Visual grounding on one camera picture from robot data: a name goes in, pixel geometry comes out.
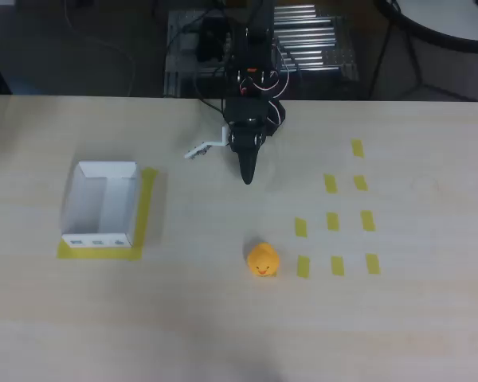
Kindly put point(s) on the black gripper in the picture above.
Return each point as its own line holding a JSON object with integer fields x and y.
{"x": 245, "y": 150}

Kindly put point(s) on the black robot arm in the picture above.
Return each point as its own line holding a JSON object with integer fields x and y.
{"x": 249, "y": 51}

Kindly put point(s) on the yellow rubber duck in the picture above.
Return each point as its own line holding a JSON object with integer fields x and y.
{"x": 263, "y": 258}

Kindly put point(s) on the round white table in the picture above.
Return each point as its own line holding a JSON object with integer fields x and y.
{"x": 454, "y": 20}

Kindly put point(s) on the aluminium rail base frame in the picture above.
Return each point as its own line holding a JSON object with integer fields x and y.
{"x": 314, "y": 40}

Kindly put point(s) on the yellow tape strip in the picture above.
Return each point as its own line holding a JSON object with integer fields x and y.
{"x": 332, "y": 221}
{"x": 360, "y": 183}
{"x": 367, "y": 221}
{"x": 337, "y": 266}
{"x": 330, "y": 184}
{"x": 372, "y": 264}
{"x": 357, "y": 148}
{"x": 301, "y": 227}
{"x": 303, "y": 266}

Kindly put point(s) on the white cardboard box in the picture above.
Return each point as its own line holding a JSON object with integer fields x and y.
{"x": 103, "y": 199}

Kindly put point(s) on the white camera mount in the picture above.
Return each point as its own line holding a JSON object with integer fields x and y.
{"x": 215, "y": 143}

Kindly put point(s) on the black table leg frame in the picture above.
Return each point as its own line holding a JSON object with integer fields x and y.
{"x": 412, "y": 57}

